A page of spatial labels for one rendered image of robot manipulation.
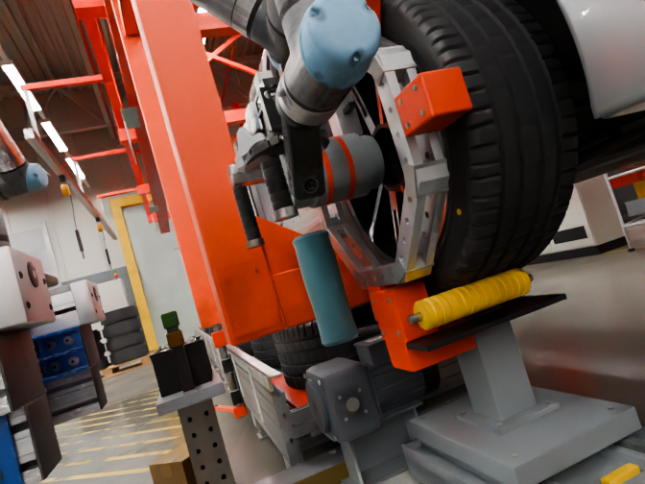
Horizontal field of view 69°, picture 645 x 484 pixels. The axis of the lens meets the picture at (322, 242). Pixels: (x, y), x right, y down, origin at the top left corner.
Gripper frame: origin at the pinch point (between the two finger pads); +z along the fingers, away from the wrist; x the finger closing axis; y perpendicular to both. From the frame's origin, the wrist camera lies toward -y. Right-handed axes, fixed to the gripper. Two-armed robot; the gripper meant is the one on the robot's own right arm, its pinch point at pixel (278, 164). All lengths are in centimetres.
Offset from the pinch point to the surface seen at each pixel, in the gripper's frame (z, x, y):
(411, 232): 2.2, -20.5, -16.4
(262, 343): 162, -12, -43
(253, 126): 2.6, 1.5, 8.0
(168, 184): 255, 6, 69
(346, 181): 15.9, -17.3, -2.0
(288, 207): 2.4, -0.2, -6.8
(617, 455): 2, -48, -67
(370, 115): 23.4, -31.0, 13.0
